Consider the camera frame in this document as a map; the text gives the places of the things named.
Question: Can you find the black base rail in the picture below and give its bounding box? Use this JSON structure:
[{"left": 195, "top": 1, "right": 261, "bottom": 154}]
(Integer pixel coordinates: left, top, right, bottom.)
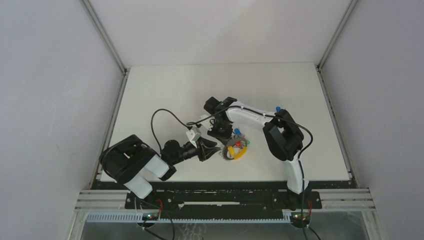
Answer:
[{"left": 124, "top": 181, "right": 323, "bottom": 220}]

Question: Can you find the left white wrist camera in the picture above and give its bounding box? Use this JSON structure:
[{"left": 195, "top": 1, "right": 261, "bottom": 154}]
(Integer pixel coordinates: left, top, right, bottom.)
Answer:
[{"left": 186, "top": 126, "right": 202, "bottom": 145}]

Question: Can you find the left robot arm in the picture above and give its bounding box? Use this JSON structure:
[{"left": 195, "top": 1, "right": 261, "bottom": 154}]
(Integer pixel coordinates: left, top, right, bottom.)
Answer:
[{"left": 99, "top": 134, "right": 220, "bottom": 209}]

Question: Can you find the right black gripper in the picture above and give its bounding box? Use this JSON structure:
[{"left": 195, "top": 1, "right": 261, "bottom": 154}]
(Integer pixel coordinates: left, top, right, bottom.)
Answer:
[{"left": 207, "top": 120, "right": 233, "bottom": 146}]

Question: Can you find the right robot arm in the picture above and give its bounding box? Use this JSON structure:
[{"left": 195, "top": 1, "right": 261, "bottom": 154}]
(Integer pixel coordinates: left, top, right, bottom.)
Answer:
[{"left": 203, "top": 97, "right": 309, "bottom": 208}]

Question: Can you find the right green circuit board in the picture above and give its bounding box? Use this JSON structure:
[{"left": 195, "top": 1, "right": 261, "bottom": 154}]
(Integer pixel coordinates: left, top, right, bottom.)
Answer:
[{"left": 290, "top": 213, "right": 311, "bottom": 229}]

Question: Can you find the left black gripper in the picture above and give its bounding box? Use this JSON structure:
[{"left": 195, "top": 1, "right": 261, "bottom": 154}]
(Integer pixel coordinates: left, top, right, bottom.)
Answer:
[{"left": 170, "top": 135, "right": 220, "bottom": 165}]

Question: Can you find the green circuit board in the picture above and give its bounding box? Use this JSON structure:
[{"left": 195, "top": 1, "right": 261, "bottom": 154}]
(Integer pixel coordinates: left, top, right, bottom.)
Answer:
[
  {"left": 142, "top": 213, "right": 160, "bottom": 222},
  {"left": 290, "top": 213, "right": 311, "bottom": 229}
]

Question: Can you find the white slotted cable duct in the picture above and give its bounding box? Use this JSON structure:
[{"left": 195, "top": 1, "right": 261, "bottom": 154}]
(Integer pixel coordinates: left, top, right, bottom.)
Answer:
[{"left": 85, "top": 211, "right": 292, "bottom": 224}]

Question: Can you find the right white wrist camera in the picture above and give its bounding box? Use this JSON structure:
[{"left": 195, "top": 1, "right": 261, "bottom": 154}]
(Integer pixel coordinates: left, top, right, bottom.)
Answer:
[{"left": 198, "top": 114, "right": 215, "bottom": 131}]

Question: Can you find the left green circuit board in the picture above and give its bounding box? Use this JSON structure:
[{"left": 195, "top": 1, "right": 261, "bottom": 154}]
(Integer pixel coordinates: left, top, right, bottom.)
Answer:
[{"left": 142, "top": 213, "right": 160, "bottom": 222}]

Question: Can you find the right black camera cable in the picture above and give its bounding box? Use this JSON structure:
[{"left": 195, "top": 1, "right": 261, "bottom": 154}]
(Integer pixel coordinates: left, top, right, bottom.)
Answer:
[{"left": 186, "top": 105, "right": 314, "bottom": 240}]

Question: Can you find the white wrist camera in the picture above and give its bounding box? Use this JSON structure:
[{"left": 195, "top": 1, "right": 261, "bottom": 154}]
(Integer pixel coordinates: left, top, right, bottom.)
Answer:
[
  {"left": 186, "top": 126, "right": 202, "bottom": 145},
  {"left": 198, "top": 114, "right": 215, "bottom": 131}
]

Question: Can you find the metal key organizer ring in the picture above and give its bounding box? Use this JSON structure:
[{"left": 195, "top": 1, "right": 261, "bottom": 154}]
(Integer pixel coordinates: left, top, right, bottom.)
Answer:
[{"left": 221, "top": 128, "right": 251, "bottom": 164}]

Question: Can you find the black camera cable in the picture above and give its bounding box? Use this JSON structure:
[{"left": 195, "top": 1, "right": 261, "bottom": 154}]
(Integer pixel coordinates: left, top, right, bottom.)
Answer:
[
  {"left": 99, "top": 108, "right": 191, "bottom": 173},
  {"left": 186, "top": 105, "right": 314, "bottom": 240}
]

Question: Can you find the left black camera cable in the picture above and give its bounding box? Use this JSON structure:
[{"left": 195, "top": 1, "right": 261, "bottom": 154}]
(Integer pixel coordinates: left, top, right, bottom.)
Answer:
[{"left": 99, "top": 108, "right": 191, "bottom": 173}]

